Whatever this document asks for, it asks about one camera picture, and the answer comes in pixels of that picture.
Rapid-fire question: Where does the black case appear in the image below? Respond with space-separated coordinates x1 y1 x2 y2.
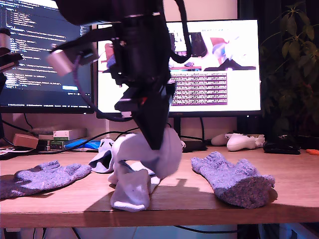
263 139 301 155

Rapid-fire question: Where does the long black desk cable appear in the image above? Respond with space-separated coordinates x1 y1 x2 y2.
63 131 205 151

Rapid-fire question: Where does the grey fuzzy cloth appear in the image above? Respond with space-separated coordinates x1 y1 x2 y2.
31 125 66 135

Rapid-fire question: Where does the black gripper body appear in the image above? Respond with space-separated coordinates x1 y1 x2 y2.
111 13 176 113
0 52 23 73

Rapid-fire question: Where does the white rounded controller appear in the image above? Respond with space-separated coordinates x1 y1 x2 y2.
210 134 229 147

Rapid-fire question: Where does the black looping desk cable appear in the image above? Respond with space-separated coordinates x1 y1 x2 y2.
117 121 173 144

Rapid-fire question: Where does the white box green label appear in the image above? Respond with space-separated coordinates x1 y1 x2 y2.
52 130 87 141

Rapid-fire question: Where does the grey fuzzy sock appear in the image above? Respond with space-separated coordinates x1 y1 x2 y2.
190 151 278 209
0 160 92 199

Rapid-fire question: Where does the bright white computer monitor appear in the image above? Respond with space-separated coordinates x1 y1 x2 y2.
96 19 262 153

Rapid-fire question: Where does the dark code computer monitor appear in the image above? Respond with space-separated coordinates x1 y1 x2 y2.
0 0 95 115

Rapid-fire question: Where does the blue pouch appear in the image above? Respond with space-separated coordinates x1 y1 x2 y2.
64 139 102 151

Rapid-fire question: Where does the light blue toucan sock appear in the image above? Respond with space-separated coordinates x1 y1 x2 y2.
88 138 116 174

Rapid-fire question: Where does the white ribbed sock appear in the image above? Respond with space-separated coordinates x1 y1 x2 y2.
111 128 184 180
107 161 161 213

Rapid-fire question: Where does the white game controller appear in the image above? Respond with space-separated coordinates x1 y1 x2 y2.
225 133 265 152

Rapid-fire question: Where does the pale camera box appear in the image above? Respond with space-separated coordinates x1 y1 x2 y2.
46 37 100 77

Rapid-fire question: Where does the black cable under table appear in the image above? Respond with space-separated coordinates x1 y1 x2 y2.
174 225 237 235

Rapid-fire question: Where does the green leafy house plant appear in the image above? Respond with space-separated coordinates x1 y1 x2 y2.
259 1 319 145

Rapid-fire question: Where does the green white small box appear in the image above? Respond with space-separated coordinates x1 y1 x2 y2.
37 139 66 152

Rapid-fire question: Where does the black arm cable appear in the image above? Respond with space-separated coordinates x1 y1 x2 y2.
73 56 134 122
169 0 193 64

